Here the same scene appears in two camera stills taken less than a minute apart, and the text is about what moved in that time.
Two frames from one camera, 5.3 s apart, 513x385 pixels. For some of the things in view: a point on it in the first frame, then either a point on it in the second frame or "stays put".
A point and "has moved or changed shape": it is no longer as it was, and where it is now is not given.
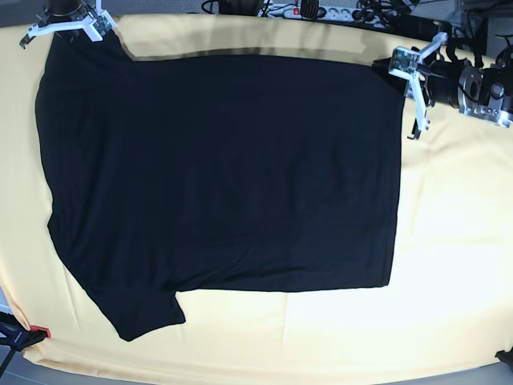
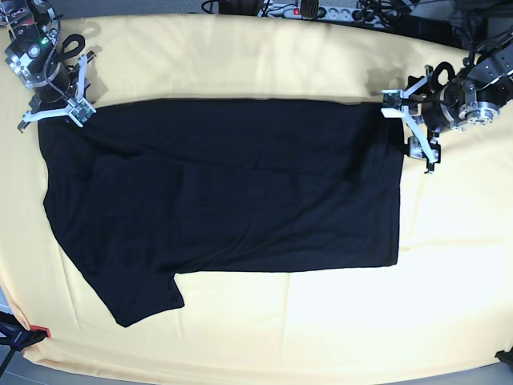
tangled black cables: [382, 12] stays put
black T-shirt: [174, 175] has moved or changed shape
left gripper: [86, 23] -> [77, 89]
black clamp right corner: [505, 356] stays put
